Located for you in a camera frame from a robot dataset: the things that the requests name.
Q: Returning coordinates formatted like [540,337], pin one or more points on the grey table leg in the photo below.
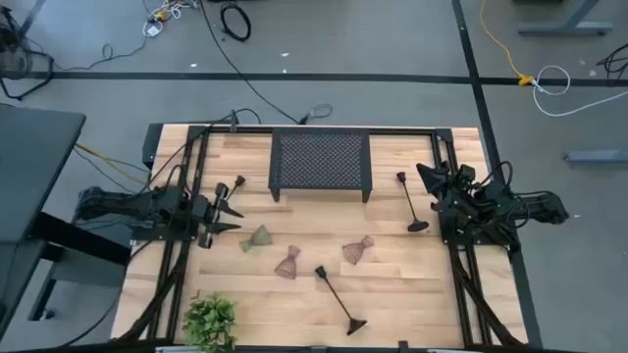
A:
[564,28]

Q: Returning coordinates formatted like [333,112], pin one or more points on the grey floor bar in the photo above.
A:
[598,156]

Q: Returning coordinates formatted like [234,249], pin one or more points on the pink ribbed glass candle holder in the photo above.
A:
[354,252]
[287,267]

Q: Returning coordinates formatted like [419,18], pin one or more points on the tall black candlestick holder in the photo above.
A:
[356,326]
[239,180]
[417,226]

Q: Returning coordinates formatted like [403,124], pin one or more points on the black desk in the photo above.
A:
[29,166]

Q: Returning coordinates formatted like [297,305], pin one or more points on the black aluminium rig frame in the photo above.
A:
[402,131]

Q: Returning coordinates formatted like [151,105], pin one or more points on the green artificial plant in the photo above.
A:
[211,321]

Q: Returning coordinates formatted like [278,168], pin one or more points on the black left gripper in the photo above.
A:
[203,216]

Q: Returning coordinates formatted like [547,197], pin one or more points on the black mesh metal shelf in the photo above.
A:
[319,159]

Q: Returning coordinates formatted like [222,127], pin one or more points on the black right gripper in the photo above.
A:
[456,191]

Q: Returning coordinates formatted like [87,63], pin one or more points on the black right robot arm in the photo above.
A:
[539,206]

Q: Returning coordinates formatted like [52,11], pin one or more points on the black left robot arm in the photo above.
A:
[147,203]

